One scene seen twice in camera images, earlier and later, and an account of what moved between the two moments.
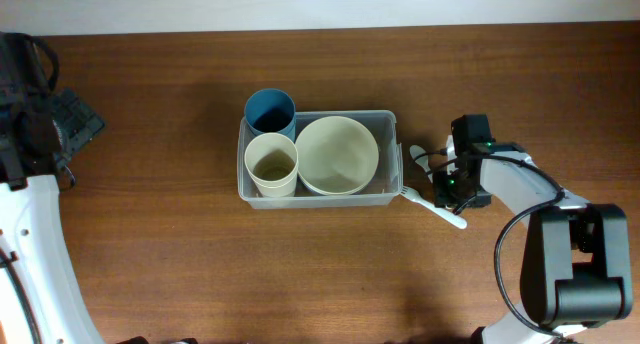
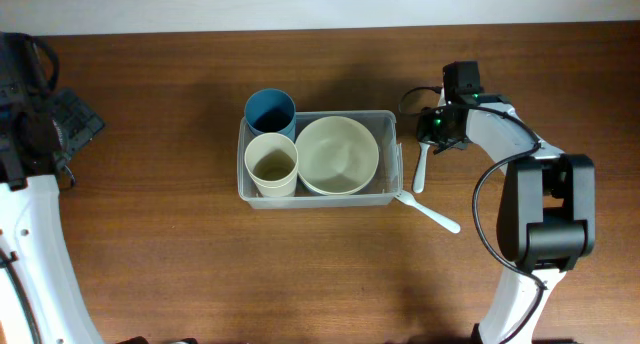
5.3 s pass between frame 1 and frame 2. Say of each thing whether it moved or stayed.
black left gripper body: stayed
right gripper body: moved
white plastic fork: moved
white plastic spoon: moved
